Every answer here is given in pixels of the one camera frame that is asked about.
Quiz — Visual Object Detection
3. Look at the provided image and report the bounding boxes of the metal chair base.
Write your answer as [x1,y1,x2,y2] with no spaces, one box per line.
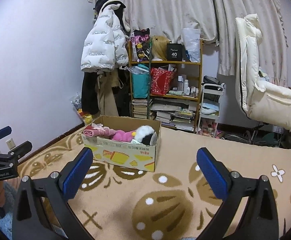
[220,122,286,147]

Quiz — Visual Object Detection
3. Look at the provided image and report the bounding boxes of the beige coat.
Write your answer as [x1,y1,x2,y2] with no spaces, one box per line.
[95,69,122,117]

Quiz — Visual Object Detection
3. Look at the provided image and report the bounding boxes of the cardboard box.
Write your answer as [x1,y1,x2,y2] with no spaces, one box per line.
[82,116,162,172]

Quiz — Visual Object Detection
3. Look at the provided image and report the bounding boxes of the pink toys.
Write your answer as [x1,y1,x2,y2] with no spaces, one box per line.
[200,119,219,138]

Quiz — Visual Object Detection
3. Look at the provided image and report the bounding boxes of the black hanging garment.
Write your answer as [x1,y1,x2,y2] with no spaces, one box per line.
[82,71,99,115]

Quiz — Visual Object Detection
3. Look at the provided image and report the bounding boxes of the wooden shelf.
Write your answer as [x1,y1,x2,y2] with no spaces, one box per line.
[127,39,203,132]

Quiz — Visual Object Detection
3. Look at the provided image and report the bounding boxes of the blue and white cloth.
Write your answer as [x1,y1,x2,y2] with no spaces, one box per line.
[201,102,220,114]

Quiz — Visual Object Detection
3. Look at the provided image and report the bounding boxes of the white plastic bag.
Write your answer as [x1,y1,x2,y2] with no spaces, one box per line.
[182,28,201,63]

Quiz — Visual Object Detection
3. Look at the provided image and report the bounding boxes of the blonde wig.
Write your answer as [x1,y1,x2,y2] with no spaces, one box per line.
[150,35,171,61]

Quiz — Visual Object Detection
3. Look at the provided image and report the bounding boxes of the teal bag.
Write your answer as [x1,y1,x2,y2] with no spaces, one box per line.
[131,66,151,99]

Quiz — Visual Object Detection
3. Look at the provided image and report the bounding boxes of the black and white plush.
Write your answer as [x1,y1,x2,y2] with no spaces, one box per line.
[133,125,157,146]

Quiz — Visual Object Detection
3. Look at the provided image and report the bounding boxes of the white trolley cart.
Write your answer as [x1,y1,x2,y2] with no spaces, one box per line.
[197,76,224,138]

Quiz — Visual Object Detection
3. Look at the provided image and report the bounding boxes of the black and pink printed bag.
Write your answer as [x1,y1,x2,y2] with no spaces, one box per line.
[131,29,152,62]

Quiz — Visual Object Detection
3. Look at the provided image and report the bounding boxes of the group of cosmetic bottles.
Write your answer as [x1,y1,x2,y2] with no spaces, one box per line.
[177,74,200,97]

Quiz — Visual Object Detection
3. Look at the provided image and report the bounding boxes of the stack of books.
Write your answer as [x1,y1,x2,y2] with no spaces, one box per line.
[132,99,153,120]

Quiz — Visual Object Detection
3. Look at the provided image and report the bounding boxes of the cream padded chair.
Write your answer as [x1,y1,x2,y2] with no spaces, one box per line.
[235,14,291,132]

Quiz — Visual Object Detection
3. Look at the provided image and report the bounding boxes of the white puffer jacket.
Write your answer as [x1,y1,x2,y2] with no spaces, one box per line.
[80,0,131,73]

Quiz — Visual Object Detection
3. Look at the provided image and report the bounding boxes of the messy pile of booklets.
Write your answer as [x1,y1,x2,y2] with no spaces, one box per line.
[152,99,197,132]

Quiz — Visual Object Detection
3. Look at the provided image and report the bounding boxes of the pink cloth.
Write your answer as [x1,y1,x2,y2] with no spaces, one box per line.
[83,126,116,138]

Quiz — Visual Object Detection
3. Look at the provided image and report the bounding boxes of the clear plastic bag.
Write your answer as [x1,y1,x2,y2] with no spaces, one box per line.
[127,65,149,75]

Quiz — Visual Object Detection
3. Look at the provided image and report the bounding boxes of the black box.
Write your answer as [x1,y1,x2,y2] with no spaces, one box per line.
[167,43,183,61]

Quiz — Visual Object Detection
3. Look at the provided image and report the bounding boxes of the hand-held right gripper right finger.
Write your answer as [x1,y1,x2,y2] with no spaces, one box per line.
[196,147,279,240]

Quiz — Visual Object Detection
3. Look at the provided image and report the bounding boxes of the floral curtain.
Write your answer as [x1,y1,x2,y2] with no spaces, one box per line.
[122,0,288,85]

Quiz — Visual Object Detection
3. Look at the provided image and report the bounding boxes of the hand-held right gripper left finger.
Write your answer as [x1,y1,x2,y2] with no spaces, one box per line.
[12,147,94,240]

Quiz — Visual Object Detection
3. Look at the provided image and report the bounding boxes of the red patterned bag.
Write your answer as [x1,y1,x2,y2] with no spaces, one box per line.
[150,67,174,96]

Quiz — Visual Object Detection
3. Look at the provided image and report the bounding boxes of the beige patterned blanket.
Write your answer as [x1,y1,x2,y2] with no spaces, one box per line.
[18,120,291,240]

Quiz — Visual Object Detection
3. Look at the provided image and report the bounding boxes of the green pole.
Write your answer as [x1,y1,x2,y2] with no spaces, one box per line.
[147,38,154,120]

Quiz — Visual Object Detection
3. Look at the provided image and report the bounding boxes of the plastic bag with yellow packets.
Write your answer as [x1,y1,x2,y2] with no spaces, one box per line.
[70,94,93,125]

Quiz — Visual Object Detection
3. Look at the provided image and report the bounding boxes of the pink bear plush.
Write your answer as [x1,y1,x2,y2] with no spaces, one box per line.
[110,129,138,142]

